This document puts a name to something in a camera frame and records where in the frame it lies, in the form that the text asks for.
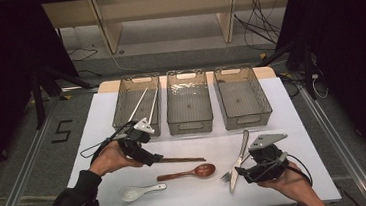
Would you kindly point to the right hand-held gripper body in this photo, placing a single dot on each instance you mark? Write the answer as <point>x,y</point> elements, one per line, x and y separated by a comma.
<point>270,162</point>

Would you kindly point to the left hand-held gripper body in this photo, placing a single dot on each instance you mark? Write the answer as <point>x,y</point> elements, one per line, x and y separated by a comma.
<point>134,144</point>

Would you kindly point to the steel table knife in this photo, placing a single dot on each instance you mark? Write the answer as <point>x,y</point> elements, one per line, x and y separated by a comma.
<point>239,160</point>

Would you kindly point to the steel fork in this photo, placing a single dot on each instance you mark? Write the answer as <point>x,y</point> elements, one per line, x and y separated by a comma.
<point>226,177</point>

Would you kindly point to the brown wooden spoon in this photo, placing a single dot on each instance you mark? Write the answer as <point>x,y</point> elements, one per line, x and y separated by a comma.
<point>205,170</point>

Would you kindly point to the smoky clear plastic bin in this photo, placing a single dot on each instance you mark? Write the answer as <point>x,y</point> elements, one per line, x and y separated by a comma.
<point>188,106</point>
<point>127,104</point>
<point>242,101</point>

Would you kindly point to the white ceramic spoon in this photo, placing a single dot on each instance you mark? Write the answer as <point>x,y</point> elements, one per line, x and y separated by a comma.
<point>130,194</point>

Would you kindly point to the brown wooden chopstick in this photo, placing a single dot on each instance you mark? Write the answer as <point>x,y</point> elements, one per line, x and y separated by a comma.
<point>186,158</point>

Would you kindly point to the person's left hand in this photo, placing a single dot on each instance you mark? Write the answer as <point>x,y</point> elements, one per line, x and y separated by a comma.
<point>110,159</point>

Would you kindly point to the person's right hand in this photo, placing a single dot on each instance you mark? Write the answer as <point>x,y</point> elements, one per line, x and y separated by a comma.
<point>293,182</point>

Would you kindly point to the black metal stand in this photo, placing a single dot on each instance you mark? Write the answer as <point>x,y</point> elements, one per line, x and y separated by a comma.
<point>308,72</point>
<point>38,102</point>

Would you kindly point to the black curtain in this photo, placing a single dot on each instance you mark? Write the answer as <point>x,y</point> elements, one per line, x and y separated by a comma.
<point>352,68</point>
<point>1,82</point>

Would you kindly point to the beige wooden desk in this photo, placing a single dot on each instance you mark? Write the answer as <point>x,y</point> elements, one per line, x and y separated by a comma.
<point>162,4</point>

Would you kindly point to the aluminium floor rail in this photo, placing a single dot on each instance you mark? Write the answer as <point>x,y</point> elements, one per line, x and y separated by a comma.
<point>346,155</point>
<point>17,187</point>

